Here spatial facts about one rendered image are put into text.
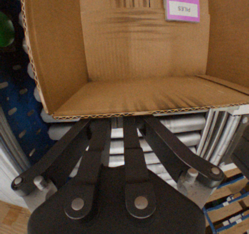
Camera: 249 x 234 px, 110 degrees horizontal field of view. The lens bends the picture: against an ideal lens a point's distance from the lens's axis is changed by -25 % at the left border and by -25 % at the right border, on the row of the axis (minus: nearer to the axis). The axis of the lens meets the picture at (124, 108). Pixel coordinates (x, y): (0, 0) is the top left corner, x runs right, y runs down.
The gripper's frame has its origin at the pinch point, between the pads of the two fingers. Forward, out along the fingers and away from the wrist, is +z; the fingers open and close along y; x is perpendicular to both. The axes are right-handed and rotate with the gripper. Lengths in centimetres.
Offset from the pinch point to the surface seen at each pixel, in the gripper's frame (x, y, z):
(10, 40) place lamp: 13.8, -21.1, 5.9
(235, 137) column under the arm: -20.0, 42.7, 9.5
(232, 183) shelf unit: -118, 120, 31
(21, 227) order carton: -38, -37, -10
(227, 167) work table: -41, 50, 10
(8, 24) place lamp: 17.0, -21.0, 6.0
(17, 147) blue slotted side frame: -7.9, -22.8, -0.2
